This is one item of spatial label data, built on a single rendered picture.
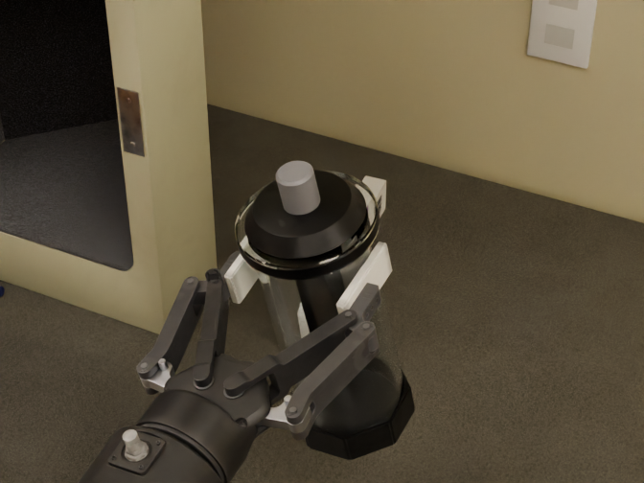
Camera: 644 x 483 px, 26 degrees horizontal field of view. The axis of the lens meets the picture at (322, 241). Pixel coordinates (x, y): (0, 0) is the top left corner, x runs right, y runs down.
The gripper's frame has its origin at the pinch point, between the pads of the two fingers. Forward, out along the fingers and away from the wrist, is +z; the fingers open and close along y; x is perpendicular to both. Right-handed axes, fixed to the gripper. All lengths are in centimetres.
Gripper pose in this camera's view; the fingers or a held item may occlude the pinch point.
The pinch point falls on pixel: (314, 264)
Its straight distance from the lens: 106.4
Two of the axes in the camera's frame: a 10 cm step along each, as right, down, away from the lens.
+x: 1.8, 7.2, 6.7
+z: 4.6, -6.6, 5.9
